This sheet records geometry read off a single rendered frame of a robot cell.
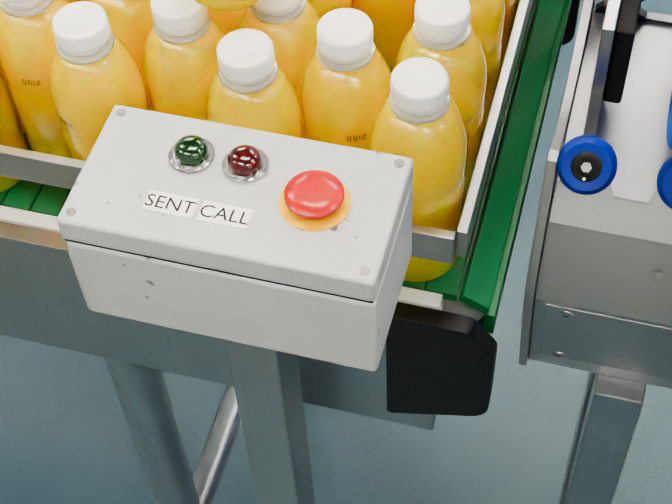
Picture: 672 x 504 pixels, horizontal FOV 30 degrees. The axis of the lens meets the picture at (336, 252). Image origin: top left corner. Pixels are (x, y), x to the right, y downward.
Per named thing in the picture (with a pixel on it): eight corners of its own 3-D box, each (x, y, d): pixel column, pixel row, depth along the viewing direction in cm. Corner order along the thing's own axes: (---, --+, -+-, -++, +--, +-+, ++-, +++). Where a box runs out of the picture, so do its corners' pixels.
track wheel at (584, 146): (622, 143, 93) (623, 139, 94) (561, 132, 93) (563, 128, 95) (610, 202, 94) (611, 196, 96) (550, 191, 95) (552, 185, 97)
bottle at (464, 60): (491, 201, 101) (507, 41, 87) (412, 226, 100) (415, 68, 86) (457, 141, 105) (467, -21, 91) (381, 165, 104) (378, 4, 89)
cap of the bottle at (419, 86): (402, 68, 86) (402, 49, 84) (456, 83, 85) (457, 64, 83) (381, 108, 84) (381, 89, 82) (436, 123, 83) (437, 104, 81)
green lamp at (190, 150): (203, 172, 78) (200, 159, 77) (169, 166, 78) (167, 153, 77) (214, 146, 79) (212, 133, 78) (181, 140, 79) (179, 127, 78)
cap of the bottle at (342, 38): (313, 30, 88) (312, 11, 87) (367, 22, 89) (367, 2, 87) (322, 69, 86) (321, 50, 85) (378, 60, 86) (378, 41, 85)
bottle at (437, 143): (390, 206, 101) (389, 47, 87) (471, 229, 99) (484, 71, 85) (358, 271, 97) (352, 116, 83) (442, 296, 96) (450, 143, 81)
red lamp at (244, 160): (257, 182, 77) (255, 169, 76) (223, 176, 77) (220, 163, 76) (267, 156, 78) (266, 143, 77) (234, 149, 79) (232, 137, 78)
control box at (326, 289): (376, 374, 80) (374, 281, 72) (86, 312, 84) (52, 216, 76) (412, 252, 86) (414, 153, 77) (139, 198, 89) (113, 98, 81)
